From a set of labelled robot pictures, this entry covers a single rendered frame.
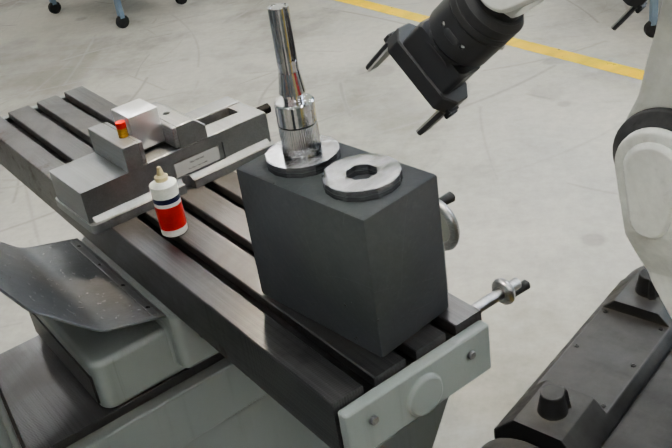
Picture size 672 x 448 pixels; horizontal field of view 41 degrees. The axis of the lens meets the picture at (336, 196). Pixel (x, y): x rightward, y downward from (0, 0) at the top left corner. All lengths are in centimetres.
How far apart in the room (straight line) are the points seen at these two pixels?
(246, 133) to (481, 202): 175
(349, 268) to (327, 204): 8
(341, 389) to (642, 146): 50
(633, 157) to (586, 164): 216
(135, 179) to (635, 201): 74
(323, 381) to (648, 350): 71
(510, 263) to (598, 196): 49
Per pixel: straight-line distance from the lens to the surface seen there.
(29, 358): 157
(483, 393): 239
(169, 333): 137
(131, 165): 143
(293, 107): 104
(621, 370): 156
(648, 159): 123
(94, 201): 143
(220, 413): 149
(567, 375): 154
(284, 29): 101
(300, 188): 103
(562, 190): 323
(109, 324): 132
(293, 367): 107
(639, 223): 128
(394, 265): 101
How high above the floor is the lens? 160
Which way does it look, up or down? 29 degrees down
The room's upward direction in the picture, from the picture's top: 9 degrees counter-clockwise
